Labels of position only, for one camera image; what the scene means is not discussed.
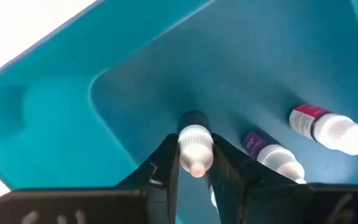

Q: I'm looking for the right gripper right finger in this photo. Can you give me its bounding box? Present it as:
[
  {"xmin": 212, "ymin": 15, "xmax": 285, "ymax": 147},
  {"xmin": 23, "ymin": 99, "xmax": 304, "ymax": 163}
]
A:
[{"xmin": 209, "ymin": 133, "xmax": 358, "ymax": 224}]

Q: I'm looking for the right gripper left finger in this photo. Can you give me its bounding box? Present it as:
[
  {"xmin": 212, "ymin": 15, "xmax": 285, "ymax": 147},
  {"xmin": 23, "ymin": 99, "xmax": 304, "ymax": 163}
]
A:
[{"xmin": 0, "ymin": 133, "xmax": 181, "ymax": 224}]

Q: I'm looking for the small dark dropper bottle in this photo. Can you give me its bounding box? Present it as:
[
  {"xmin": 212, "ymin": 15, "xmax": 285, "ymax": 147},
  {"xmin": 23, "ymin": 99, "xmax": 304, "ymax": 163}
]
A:
[{"xmin": 176, "ymin": 110, "xmax": 214, "ymax": 179}]

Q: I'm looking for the small dropper bottle purple label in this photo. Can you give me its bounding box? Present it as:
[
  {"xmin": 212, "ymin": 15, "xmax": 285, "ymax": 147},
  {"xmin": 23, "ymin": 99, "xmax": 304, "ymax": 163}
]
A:
[{"xmin": 242, "ymin": 130, "xmax": 307, "ymax": 185}]

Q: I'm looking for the small dropper bottle magenta label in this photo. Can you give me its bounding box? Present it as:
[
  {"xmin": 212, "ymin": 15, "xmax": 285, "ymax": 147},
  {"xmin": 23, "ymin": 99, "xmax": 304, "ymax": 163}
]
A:
[{"xmin": 288, "ymin": 103, "xmax": 358, "ymax": 156}]

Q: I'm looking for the teal plastic bin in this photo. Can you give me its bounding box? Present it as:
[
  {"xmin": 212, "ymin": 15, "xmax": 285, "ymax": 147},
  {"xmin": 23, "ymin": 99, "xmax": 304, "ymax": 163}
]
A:
[{"xmin": 0, "ymin": 0, "xmax": 358, "ymax": 224}]

